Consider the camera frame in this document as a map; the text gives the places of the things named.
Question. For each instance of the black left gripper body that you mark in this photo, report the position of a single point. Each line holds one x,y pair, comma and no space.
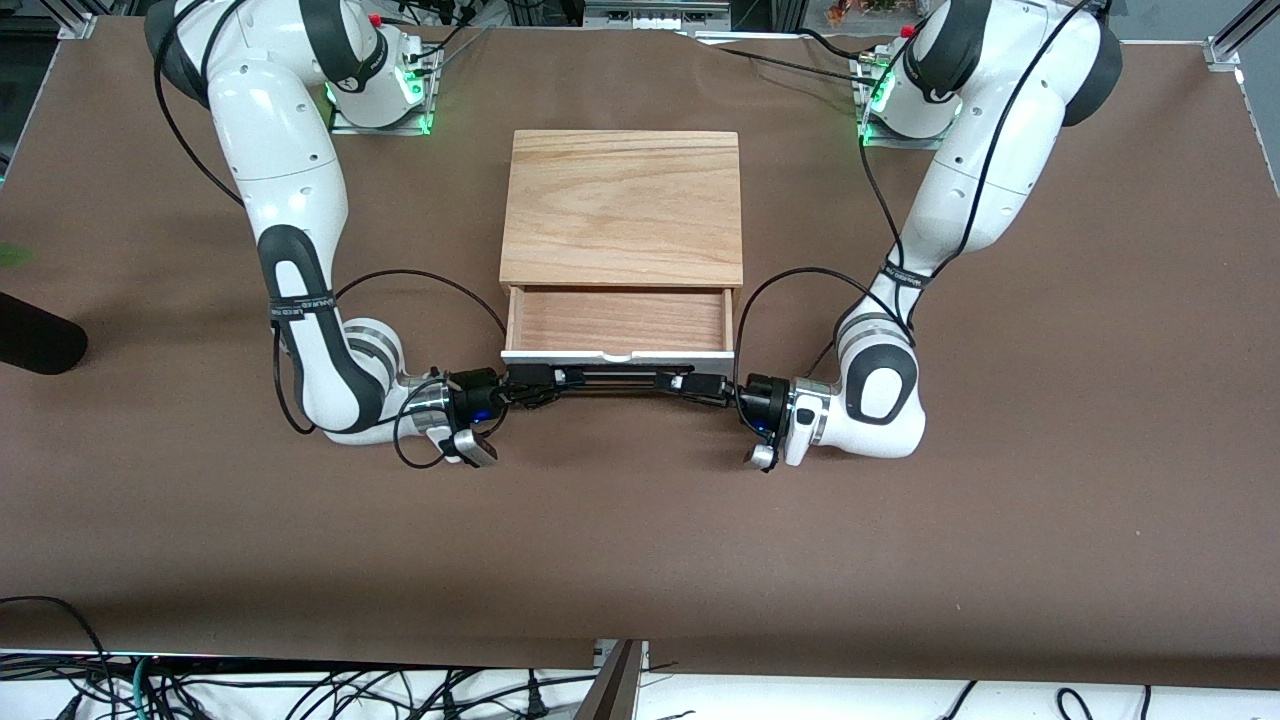
763,397

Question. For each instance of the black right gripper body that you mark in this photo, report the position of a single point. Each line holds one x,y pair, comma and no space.
473,391

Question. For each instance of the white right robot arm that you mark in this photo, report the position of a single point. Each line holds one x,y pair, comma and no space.
290,180

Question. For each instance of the wooden drawer cabinet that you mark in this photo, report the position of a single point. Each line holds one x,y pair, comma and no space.
620,210

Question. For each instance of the brown table cover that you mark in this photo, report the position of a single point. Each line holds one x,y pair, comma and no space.
640,520

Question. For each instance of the grey electronics box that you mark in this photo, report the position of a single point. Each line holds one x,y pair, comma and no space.
650,15

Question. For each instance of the black rounded object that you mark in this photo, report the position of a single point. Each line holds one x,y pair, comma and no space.
40,340

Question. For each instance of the aluminium profile bar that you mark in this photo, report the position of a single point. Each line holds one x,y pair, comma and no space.
1240,35
75,25

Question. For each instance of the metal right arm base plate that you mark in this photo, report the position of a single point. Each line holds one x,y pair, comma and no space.
400,124

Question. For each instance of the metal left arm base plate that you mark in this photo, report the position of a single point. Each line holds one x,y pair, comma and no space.
900,141

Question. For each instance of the aluminium profile post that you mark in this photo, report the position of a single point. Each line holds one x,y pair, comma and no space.
615,690

